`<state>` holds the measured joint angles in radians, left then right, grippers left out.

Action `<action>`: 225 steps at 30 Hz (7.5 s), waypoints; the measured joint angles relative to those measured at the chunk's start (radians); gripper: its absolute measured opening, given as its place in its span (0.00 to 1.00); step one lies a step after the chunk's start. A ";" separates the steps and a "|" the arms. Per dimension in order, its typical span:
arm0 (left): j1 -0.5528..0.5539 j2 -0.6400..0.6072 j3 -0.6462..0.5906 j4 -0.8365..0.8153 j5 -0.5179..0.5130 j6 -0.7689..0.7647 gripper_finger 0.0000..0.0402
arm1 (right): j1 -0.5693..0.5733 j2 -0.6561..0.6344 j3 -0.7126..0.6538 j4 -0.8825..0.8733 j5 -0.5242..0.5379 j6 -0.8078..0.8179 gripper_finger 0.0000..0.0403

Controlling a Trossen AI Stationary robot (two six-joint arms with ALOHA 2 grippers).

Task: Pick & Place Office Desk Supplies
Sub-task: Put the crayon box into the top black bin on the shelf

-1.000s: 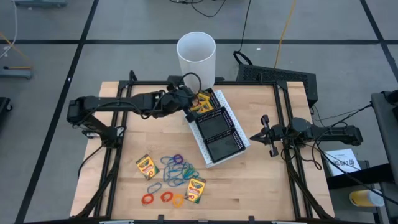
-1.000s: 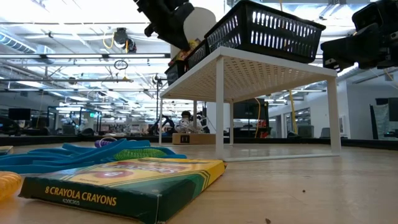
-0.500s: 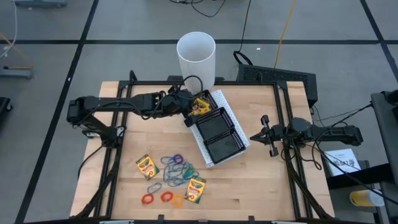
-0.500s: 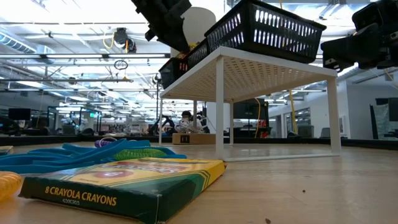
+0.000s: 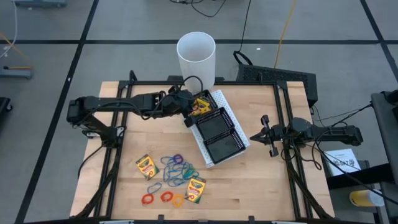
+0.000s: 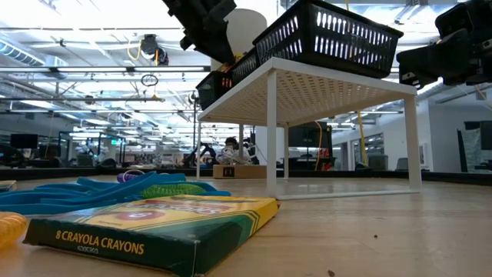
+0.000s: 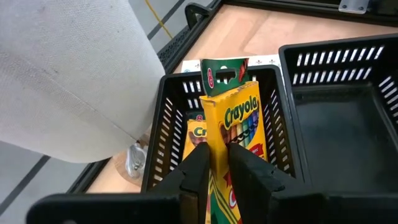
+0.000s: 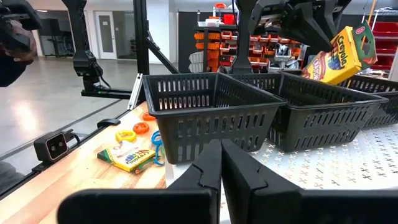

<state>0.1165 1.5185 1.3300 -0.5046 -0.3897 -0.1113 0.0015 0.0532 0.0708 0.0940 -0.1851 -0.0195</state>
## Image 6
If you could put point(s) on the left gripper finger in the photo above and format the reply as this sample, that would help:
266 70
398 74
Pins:
215 38

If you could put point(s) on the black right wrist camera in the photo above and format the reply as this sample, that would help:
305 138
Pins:
461 17

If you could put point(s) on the brown cardboard box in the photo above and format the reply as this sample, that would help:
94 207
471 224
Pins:
238 172

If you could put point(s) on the black equipment cabinet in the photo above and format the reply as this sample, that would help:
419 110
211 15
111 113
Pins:
307 136

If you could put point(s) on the white cylinder bin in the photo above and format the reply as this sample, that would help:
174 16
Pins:
246 31

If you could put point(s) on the Crayola crayon box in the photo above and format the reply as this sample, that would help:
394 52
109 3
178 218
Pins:
239 57
153 231

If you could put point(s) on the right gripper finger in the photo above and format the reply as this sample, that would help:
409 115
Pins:
430 65

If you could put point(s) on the black computer monitor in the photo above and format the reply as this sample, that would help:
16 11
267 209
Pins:
24 141

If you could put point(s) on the white perforated shelf riser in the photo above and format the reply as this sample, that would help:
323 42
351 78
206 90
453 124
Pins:
307 96

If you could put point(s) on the person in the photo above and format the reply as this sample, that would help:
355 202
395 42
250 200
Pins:
231 143

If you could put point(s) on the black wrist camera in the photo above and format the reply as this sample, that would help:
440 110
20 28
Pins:
225 7
461 17

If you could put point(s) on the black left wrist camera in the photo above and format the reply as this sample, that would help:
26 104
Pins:
225 7

